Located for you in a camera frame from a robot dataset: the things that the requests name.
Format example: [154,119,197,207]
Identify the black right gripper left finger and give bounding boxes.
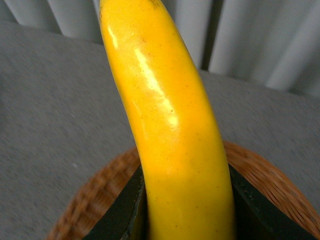
[84,166,147,240]

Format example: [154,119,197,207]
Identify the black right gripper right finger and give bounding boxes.
[229,164,320,240]

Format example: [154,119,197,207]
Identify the large yellow banana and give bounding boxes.
[100,0,237,240]

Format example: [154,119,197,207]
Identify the brown wicker basket right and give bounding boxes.
[47,141,320,240]

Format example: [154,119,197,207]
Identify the grey pleated curtain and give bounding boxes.
[0,0,320,98]

